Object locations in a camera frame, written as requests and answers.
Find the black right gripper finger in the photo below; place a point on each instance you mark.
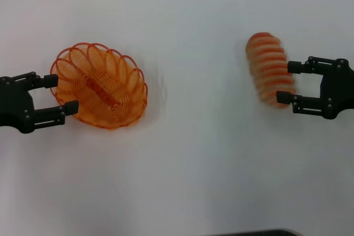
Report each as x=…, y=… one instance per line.
x=283, y=97
x=296, y=67

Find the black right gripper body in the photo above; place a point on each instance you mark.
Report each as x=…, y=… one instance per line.
x=338, y=89

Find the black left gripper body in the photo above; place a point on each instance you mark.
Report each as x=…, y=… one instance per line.
x=13, y=103

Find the orange striped bread loaf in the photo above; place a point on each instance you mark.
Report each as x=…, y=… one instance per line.
x=269, y=67

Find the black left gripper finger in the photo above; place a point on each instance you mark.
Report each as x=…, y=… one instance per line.
x=49, y=80
x=70, y=108

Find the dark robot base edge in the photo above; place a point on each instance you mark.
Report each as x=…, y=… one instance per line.
x=262, y=233

